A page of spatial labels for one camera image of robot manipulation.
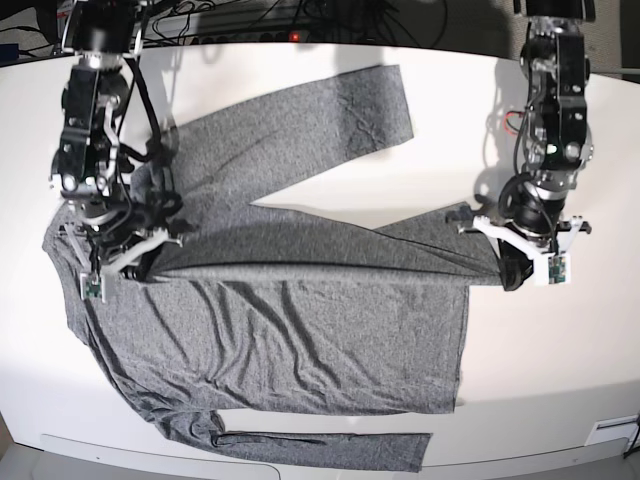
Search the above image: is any white label sticker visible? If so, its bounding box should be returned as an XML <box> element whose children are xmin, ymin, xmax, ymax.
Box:
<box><xmin>585</xmin><ymin>414</ymin><xmax>639</xmax><ymax>449</ymax></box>

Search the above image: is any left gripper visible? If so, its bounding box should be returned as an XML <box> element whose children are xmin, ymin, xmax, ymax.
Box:
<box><xmin>498</xmin><ymin>172</ymin><xmax>575</xmax><ymax>291</ymax></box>

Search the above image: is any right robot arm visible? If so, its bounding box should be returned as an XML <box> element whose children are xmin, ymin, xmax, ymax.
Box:
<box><xmin>50</xmin><ymin>1</ymin><xmax>182</xmax><ymax>297</ymax></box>

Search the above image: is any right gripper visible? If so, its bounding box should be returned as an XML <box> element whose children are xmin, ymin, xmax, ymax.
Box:
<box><xmin>64</xmin><ymin>197</ymin><xmax>195</xmax><ymax>282</ymax></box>

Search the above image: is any power strip with red light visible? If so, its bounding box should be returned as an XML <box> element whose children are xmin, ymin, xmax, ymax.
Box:
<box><xmin>143</xmin><ymin>12</ymin><xmax>380</xmax><ymax>47</ymax></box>

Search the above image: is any grey long-sleeve T-shirt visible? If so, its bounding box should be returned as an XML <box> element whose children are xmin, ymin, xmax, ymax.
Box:
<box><xmin>43</xmin><ymin>66</ymin><xmax>499</xmax><ymax>472</ymax></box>

